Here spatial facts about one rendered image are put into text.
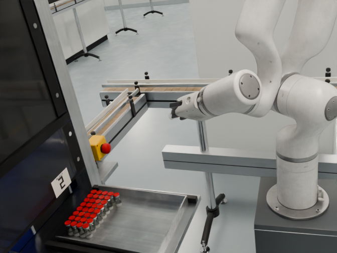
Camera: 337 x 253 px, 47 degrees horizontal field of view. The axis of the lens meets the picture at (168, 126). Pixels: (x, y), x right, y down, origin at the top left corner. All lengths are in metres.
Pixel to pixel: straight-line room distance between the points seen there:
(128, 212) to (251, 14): 0.75
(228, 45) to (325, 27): 1.45
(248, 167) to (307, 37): 1.18
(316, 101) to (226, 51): 1.52
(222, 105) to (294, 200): 0.45
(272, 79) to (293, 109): 0.13
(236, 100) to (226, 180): 2.01
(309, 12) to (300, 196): 0.53
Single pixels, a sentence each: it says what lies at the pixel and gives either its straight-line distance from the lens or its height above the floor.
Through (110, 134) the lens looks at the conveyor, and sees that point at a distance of 1.75.
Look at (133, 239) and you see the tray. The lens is 1.22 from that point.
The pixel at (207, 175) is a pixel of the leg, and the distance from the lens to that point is 2.25.
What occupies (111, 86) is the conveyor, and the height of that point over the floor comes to 0.96.
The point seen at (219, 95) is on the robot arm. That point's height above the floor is 1.33.
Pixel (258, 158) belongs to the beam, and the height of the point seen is 0.55.
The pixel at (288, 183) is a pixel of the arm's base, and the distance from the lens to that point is 1.22.
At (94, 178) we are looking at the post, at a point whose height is 0.92.
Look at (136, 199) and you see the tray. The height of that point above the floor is 0.88.
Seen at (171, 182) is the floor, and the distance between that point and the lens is 2.92.
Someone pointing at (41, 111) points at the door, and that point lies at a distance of 1.23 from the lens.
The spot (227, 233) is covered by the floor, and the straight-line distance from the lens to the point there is 2.45.
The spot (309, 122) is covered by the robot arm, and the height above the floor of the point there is 1.20.
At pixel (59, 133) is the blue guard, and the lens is 1.28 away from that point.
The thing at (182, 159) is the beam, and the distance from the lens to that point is 2.22.
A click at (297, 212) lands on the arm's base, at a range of 1.26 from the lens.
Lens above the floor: 1.70
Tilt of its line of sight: 27 degrees down
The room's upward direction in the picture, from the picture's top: 10 degrees counter-clockwise
